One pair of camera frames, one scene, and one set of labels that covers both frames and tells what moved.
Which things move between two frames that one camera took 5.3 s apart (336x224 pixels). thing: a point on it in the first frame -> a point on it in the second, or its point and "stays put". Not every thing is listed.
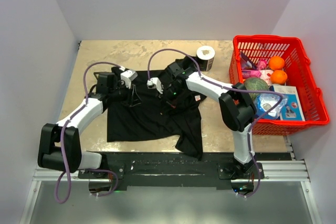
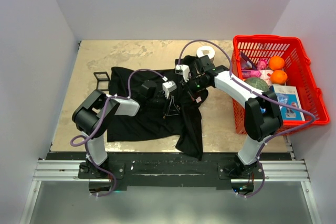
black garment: (146, 115) stays put
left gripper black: (135, 98) -> (171, 109)
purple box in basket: (246, 63) stays put
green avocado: (255, 83) stays put
